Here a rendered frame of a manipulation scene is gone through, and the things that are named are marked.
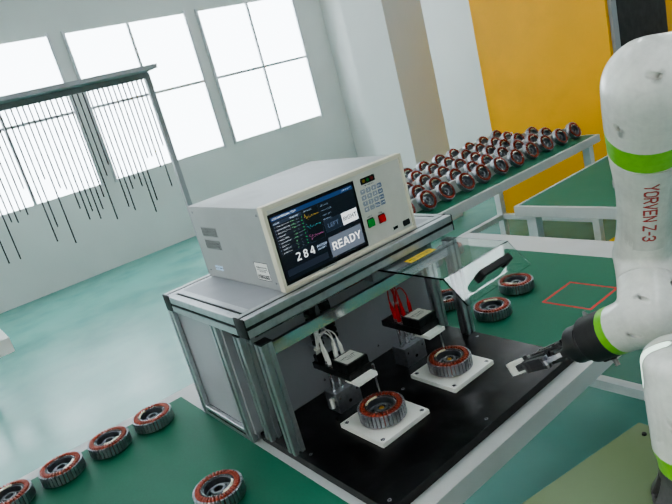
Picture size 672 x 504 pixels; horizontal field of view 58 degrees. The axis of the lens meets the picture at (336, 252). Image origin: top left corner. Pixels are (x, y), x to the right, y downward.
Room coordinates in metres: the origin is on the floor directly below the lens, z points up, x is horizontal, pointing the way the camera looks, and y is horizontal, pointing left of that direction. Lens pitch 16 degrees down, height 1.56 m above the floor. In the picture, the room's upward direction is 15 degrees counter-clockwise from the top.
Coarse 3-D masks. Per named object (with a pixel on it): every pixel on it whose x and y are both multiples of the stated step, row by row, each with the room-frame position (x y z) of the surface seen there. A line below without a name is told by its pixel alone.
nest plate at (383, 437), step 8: (408, 408) 1.25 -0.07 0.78; (416, 408) 1.24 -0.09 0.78; (424, 408) 1.23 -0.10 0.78; (352, 416) 1.28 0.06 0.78; (408, 416) 1.21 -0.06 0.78; (416, 416) 1.21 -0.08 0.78; (424, 416) 1.21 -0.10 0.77; (344, 424) 1.25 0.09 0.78; (352, 424) 1.24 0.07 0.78; (360, 424) 1.23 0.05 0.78; (400, 424) 1.19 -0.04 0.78; (408, 424) 1.18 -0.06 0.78; (352, 432) 1.22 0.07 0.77; (360, 432) 1.20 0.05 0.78; (368, 432) 1.19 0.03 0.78; (376, 432) 1.19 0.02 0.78; (384, 432) 1.18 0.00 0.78; (392, 432) 1.17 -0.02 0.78; (400, 432) 1.17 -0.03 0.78; (368, 440) 1.18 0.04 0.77; (376, 440) 1.16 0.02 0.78; (384, 440) 1.15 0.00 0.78; (392, 440) 1.15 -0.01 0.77
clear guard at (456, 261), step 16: (448, 240) 1.52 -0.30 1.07; (464, 240) 1.49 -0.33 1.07; (480, 240) 1.46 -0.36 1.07; (496, 240) 1.42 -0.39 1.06; (432, 256) 1.43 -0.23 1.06; (448, 256) 1.40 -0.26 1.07; (464, 256) 1.37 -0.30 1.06; (480, 256) 1.34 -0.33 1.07; (496, 256) 1.35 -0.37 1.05; (512, 256) 1.36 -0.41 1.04; (400, 272) 1.38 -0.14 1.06; (416, 272) 1.35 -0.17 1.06; (432, 272) 1.32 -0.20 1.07; (448, 272) 1.29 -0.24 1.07; (464, 272) 1.29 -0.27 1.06; (496, 272) 1.31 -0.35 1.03; (512, 272) 1.32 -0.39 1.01; (464, 288) 1.25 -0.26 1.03; (480, 288) 1.26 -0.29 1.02
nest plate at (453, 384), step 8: (480, 360) 1.37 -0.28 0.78; (488, 360) 1.36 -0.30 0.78; (424, 368) 1.41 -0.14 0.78; (472, 368) 1.35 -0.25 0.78; (480, 368) 1.34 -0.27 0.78; (416, 376) 1.38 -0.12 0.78; (424, 376) 1.37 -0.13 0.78; (432, 376) 1.36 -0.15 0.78; (456, 376) 1.33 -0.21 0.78; (464, 376) 1.32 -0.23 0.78; (472, 376) 1.31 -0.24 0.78; (432, 384) 1.34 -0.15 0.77; (440, 384) 1.31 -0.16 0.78; (448, 384) 1.30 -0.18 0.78; (456, 384) 1.29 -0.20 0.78; (464, 384) 1.29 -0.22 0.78; (456, 392) 1.28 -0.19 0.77
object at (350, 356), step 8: (328, 352) 1.41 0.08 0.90; (344, 352) 1.33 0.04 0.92; (352, 352) 1.32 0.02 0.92; (360, 352) 1.31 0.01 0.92; (336, 360) 1.30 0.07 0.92; (344, 360) 1.29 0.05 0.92; (352, 360) 1.28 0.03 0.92; (360, 360) 1.28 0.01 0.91; (368, 360) 1.30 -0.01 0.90; (320, 368) 1.35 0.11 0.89; (328, 368) 1.32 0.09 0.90; (336, 368) 1.30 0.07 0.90; (344, 368) 1.27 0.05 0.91; (352, 368) 1.27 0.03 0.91; (360, 368) 1.28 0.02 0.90; (368, 368) 1.29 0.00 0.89; (328, 376) 1.35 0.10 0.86; (336, 376) 1.30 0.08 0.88; (344, 376) 1.27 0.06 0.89; (352, 376) 1.26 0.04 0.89; (360, 376) 1.27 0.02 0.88; (368, 376) 1.26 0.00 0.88; (360, 384) 1.24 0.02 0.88
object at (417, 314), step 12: (408, 312) 1.52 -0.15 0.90; (420, 312) 1.45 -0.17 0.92; (432, 312) 1.43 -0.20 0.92; (384, 324) 1.51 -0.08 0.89; (396, 324) 1.47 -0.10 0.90; (408, 324) 1.43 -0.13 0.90; (420, 324) 1.40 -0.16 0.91; (432, 324) 1.42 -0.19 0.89; (420, 336) 1.41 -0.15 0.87; (432, 336) 1.39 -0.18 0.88
